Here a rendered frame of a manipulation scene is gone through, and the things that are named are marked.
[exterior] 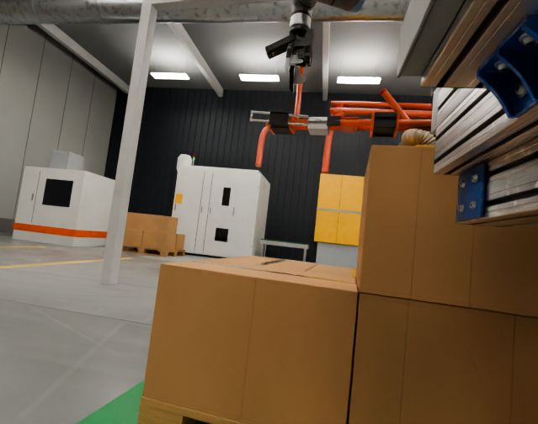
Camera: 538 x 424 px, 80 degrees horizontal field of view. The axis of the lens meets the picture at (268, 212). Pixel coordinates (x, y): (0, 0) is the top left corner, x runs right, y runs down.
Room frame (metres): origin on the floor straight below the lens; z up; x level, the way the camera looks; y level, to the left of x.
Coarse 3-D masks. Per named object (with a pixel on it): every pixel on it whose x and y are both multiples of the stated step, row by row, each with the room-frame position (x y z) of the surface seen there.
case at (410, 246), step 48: (384, 192) 0.85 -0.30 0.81; (432, 192) 0.82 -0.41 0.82; (384, 240) 0.84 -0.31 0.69; (432, 240) 0.82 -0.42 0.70; (480, 240) 0.79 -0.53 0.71; (528, 240) 0.76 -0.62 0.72; (384, 288) 0.84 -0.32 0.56; (432, 288) 0.81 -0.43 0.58; (480, 288) 0.79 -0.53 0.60; (528, 288) 0.76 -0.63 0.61
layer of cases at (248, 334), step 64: (256, 256) 1.96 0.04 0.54; (192, 320) 0.98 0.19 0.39; (256, 320) 0.93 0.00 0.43; (320, 320) 0.88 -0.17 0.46; (384, 320) 0.84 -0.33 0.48; (448, 320) 0.81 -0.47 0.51; (512, 320) 0.77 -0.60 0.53; (192, 384) 0.97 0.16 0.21; (256, 384) 0.92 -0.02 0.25; (320, 384) 0.88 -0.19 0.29; (384, 384) 0.84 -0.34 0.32; (448, 384) 0.80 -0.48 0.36; (512, 384) 0.77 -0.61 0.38
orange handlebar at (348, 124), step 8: (296, 120) 1.09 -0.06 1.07; (304, 120) 1.08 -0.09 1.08; (344, 120) 1.04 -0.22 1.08; (352, 120) 1.04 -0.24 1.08; (360, 120) 1.03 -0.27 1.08; (368, 120) 1.02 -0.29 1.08; (400, 120) 0.99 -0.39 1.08; (408, 120) 0.99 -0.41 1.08; (416, 120) 0.98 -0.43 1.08; (424, 120) 0.98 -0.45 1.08; (296, 128) 1.13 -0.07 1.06; (304, 128) 1.12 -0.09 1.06; (336, 128) 1.09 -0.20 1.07; (344, 128) 1.06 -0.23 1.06; (352, 128) 1.06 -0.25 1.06; (360, 128) 1.07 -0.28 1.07; (368, 128) 1.06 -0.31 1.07; (400, 128) 1.03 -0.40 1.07; (408, 128) 1.03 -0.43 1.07; (416, 128) 1.02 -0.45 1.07
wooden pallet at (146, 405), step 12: (144, 396) 1.01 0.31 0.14; (144, 408) 1.01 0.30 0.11; (156, 408) 1.00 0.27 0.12; (168, 408) 0.99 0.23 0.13; (180, 408) 0.98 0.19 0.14; (144, 420) 1.00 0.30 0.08; (156, 420) 1.00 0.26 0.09; (168, 420) 0.99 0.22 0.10; (180, 420) 0.98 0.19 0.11; (192, 420) 1.04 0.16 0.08; (204, 420) 0.96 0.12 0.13; (216, 420) 0.95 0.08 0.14; (228, 420) 0.94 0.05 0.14
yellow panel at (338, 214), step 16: (320, 176) 8.17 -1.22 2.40; (336, 176) 8.09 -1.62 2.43; (352, 176) 8.02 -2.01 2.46; (320, 192) 8.15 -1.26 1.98; (336, 192) 8.08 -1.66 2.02; (352, 192) 8.01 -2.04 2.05; (320, 208) 8.13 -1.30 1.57; (336, 208) 8.07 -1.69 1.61; (352, 208) 8.01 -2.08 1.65; (320, 224) 8.14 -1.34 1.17; (336, 224) 8.07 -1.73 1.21; (352, 224) 8.00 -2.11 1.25; (320, 240) 8.13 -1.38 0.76; (336, 240) 8.06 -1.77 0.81; (352, 240) 7.99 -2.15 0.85; (320, 256) 8.17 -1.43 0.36; (336, 256) 8.10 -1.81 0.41; (352, 256) 8.04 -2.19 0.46
